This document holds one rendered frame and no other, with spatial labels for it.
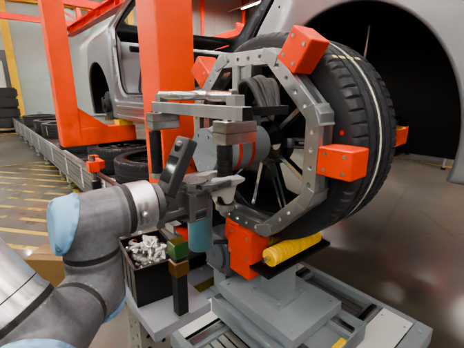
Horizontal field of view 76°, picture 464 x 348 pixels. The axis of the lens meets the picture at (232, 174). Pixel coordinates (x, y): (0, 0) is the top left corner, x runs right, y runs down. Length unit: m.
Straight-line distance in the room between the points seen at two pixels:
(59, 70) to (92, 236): 2.61
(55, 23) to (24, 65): 10.68
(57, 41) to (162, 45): 1.95
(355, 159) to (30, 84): 13.34
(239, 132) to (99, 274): 0.38
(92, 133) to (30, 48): 10.81
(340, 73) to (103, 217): 0.62
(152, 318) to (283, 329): 0.49
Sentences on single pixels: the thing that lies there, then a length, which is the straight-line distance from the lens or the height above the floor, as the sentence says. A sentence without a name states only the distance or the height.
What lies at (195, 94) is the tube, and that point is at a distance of 0.84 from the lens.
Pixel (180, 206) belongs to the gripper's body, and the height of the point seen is 0.79.
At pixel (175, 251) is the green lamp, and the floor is 0.65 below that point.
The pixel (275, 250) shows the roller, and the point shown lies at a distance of 0.96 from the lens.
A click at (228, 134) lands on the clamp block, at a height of 0.92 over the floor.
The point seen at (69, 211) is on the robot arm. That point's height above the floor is 0.84.
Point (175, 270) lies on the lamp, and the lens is 0.76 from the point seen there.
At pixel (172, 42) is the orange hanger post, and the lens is 1.23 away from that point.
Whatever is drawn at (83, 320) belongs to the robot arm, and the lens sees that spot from 0.49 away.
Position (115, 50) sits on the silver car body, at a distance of 3.26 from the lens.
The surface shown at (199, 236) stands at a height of 0.54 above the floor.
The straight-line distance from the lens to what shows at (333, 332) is 1.31.
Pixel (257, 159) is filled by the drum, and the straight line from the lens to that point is 0.89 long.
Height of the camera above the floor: 1.01
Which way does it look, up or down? 16 degrees down
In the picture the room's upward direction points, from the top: straight up
